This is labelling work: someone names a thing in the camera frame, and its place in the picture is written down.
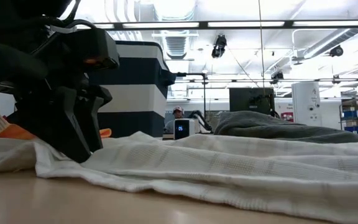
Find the grey ceiling air vent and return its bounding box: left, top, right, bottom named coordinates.
left=165, top=35, right=188, bottom=60

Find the bright orange cloth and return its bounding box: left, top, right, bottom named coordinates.
left=0, top=123, right=113, bottom=140

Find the small black round fixture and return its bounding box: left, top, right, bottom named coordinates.
left=328, top=45, right=344, bottom=57

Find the thin black stand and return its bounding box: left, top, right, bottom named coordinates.
left=175, top=72, right=207, bottom=111

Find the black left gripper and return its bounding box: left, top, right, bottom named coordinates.
left=0, top=27, right=120, bottom=164

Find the white box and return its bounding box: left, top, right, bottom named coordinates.
left=173, top=118, right=196, bottom=140

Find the thin hanging cable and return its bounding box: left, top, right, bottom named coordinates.
left=258, top=0, right=265, bottom=91

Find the grey towel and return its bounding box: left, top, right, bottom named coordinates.
left=213, top=111, right=358, bottom=144

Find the black monitor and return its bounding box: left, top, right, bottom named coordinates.
left=228, top=87, right=275, bottom=114

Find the navy white striped fabric bin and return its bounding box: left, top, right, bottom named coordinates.
left=87, top=40, right=177, bottom=139

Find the white towel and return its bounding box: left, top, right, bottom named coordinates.
left=0, top=130, right=358, bottom=224

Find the person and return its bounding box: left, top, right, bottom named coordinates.
left=164, top=106, right=185, bottom=135

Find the white cabinet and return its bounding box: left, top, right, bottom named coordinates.
left=291, top=82, right=321, bottom=127

